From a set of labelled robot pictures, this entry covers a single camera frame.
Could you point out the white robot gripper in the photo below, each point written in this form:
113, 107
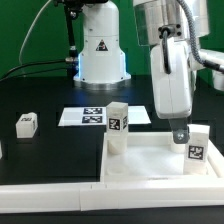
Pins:
173, 93

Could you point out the white square table top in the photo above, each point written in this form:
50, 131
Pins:
149, 157

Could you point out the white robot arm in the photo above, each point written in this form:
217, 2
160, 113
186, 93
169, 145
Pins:
171, 29

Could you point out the white sheet with tags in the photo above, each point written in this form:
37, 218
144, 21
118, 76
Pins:
89, 116

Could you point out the white front fence bar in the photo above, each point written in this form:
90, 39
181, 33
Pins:
119, 195

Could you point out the white block at left edge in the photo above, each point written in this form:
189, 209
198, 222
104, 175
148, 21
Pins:
1, 154

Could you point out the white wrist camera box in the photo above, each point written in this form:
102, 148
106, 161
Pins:
214, 60

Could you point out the black camera stand pole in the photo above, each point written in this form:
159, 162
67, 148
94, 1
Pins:
72, 9

